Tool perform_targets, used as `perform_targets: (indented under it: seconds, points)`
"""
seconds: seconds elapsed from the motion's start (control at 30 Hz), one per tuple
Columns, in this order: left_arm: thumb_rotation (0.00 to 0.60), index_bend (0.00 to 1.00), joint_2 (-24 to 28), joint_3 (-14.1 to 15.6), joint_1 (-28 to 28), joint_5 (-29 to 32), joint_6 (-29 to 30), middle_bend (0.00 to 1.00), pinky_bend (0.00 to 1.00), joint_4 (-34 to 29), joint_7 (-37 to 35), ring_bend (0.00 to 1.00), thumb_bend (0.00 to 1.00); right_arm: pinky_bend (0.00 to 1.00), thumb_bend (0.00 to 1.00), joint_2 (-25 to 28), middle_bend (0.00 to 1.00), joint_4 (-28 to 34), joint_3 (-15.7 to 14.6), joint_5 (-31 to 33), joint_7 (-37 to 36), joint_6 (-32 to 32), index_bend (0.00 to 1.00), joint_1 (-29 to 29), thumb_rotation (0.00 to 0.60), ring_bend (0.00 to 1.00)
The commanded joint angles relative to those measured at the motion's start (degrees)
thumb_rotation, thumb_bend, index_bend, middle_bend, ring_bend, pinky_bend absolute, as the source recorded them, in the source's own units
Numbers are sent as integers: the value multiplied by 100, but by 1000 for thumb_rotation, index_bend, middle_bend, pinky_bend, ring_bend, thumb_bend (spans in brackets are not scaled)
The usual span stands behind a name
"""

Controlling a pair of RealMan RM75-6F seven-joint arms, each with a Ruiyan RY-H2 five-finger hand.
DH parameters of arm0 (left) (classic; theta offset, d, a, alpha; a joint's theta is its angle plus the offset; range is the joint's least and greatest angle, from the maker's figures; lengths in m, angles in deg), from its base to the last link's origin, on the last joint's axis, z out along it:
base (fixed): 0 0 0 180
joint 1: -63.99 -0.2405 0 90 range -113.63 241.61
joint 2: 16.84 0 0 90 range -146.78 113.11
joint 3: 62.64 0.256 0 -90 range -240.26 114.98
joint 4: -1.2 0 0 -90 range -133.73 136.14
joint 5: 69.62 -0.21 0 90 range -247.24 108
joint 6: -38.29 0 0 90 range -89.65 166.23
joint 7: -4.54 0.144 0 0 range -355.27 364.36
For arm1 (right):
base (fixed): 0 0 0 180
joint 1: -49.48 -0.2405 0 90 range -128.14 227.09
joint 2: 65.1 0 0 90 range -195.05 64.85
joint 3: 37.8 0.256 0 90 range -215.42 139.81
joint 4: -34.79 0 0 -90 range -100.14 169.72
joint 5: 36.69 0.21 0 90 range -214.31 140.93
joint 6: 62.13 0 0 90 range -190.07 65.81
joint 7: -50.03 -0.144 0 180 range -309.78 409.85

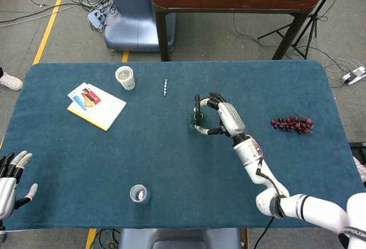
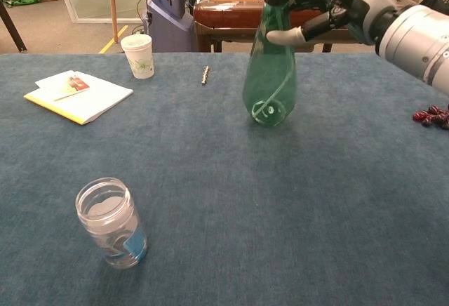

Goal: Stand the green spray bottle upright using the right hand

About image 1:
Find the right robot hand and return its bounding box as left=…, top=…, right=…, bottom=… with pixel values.
left=193, top=92, right=246, bottom=139

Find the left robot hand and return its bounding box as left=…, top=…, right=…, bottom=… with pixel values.
left=0, top=151, right=38, bottom=220

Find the green glass bottle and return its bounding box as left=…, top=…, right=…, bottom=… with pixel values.
left=188, top=95, right=213, bottom=131

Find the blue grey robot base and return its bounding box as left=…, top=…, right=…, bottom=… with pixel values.
left=104, top=0, right=177, bottom=52

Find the red grape bunch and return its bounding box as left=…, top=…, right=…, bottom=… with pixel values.
left=270, top=112, right=315, bottom=135

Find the teal felt table cloth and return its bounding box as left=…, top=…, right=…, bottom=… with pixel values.
left=0, top=59, right=366, bottom=230

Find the white sneaker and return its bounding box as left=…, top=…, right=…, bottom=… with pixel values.
left=0, top=71, right=23, bottom=91

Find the white paper cup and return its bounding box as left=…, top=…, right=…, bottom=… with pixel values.
left=114, top=66, right=136, bottom=91

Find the brown mahjong table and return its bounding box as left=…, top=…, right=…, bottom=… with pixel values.
left=150, top=0, right=323, bottom=62

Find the small clear glass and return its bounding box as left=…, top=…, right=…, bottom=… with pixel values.
left=129, top=184, right=151, bottom=204

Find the white booklet with picture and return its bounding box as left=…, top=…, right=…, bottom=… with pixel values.
left=66, top=82, right=127, bottom=132

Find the black tripod stand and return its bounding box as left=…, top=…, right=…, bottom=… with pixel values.
left=257, top=0, right=345, bottom=60

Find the grey blue robot torso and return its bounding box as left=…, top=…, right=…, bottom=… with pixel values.
left=118, top=227, right=242, bottom=249

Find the white power strip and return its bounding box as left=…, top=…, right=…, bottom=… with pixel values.
left=341, top=66, right=366, bottom=86

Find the grey power strip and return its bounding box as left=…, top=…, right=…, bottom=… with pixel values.
left=87, top=9, right=109, bottom=30

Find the white floor cable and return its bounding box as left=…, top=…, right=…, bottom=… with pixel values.
left=0, top=3, right=79, bottom=28

